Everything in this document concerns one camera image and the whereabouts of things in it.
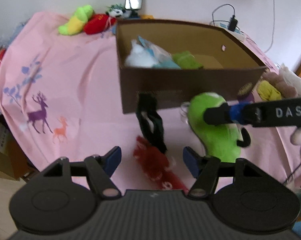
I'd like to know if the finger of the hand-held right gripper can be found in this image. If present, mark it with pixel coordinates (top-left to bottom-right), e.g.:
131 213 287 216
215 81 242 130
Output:
203 102 245 126

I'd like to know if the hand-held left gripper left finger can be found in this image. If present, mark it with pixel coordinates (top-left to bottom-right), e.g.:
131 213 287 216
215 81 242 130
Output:
41 145 122 200

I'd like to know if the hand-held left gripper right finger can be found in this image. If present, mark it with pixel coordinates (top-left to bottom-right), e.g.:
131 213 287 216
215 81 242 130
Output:
182 147 264 199

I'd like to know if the green smiling plush toy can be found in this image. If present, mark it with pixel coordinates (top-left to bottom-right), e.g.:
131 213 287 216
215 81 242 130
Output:
180 92 251 163

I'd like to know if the red fuzzy cloth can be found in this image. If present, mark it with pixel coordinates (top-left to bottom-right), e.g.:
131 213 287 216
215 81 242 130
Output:
133 136 190 193

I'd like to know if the brown cardboard box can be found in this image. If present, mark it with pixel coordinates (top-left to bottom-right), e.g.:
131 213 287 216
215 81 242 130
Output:
115 19 270 114

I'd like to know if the green cloth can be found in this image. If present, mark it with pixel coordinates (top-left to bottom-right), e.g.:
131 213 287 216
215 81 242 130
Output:
172 50 204 70

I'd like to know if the teal mesh cloth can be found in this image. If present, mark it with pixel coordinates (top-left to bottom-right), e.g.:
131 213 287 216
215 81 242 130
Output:
152 59 182 70

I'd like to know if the white fluffy cloth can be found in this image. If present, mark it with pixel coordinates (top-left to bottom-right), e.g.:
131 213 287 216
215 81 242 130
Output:
125 39 159 68

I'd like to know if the person's right hand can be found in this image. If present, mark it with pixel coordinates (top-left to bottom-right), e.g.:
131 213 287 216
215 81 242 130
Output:
290 126 301 157

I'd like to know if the yellow cloth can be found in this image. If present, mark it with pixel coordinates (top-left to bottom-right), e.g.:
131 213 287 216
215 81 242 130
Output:
256 80 282 102

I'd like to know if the mauve plush bear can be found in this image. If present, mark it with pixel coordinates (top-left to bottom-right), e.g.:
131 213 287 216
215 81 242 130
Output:
262 72 291 98

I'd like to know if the white furry cloth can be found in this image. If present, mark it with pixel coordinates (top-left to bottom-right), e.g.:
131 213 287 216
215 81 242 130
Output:
279 63 301 97

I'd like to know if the white power strip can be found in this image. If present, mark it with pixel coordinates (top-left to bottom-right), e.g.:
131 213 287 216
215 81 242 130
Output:
210 21 246 42

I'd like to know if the pink printed bedsheet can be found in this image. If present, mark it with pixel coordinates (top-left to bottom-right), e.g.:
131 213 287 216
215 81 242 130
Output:
0 11 301 188

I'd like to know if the black charger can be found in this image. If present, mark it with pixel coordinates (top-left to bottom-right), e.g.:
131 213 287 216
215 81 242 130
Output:
227 17 239 31

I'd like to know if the brown cardboard carton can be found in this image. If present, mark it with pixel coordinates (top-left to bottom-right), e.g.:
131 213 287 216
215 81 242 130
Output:
0 117 31 181

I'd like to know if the red plush toy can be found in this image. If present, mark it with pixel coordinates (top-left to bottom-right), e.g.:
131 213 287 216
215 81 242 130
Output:
83 13 117 35

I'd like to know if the green yellow plush toy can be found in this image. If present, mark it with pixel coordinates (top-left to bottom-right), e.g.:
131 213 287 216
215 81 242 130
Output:
58 4 95 36

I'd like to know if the panda plush toy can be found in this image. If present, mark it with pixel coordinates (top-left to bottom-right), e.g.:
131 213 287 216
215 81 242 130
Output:
105 3 132 19

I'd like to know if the white power cord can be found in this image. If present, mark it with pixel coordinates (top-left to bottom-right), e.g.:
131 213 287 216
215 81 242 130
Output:
264 0 279 53

